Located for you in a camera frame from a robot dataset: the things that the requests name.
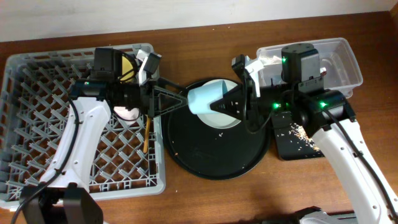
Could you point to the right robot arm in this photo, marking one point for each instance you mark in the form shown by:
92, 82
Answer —
326, 117

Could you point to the grey plate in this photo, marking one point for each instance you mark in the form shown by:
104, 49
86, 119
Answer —
220, 121

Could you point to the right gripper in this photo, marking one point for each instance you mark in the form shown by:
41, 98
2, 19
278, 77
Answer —
249, 104

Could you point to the round black tray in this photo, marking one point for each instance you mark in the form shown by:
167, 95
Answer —
210, 153

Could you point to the clear plastic bin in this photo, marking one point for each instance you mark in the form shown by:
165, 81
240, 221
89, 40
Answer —
336, 57

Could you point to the black rectangular tray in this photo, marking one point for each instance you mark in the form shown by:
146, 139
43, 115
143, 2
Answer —
279, 121

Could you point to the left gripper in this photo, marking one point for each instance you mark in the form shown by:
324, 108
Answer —
150, 100

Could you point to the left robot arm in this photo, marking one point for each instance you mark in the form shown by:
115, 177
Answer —
63, 195

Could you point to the grey dishwasher rack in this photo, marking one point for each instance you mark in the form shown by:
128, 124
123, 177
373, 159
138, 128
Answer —
34, 112

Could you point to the wooden chopstick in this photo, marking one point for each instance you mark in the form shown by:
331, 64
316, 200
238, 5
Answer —
147, 134

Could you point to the food scraps with rice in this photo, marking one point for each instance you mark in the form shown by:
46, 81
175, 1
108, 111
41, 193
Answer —
295, 137

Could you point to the yellow bowl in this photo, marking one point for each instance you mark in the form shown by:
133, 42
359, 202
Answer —
129, 67

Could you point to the blue cup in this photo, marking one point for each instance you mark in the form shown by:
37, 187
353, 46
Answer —
200, 99

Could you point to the pink cup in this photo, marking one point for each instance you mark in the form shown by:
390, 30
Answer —
127, 116

